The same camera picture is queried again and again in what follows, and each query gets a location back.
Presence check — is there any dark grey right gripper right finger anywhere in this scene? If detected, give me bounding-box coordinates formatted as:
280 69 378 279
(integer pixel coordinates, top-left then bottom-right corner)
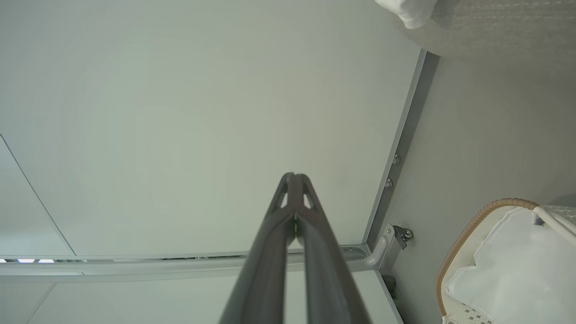
292 173 372 324

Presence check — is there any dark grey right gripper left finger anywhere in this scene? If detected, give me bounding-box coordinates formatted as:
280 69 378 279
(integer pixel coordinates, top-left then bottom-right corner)
218 172 298 324

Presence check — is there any red and white striped jersey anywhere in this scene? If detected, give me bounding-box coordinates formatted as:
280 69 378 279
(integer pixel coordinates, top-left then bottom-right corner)
374 0 438 30

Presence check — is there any white laundry basket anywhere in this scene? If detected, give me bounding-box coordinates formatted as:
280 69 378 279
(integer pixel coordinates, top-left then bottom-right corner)
434 198 576 324

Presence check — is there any white fabric basket liner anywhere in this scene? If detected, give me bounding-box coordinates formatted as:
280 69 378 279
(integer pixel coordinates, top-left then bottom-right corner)
443 207 576 324

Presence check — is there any small black floor foot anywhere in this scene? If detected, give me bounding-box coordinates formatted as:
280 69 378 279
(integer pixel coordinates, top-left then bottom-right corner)
382 274 397 300

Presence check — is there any grey fabric sofa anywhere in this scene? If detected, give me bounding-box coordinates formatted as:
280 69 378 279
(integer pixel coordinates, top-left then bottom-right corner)
391 0 576 63

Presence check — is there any grey partition base rail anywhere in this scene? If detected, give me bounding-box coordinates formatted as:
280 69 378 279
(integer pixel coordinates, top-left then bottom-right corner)
362 49 441 253
373 270 404 324

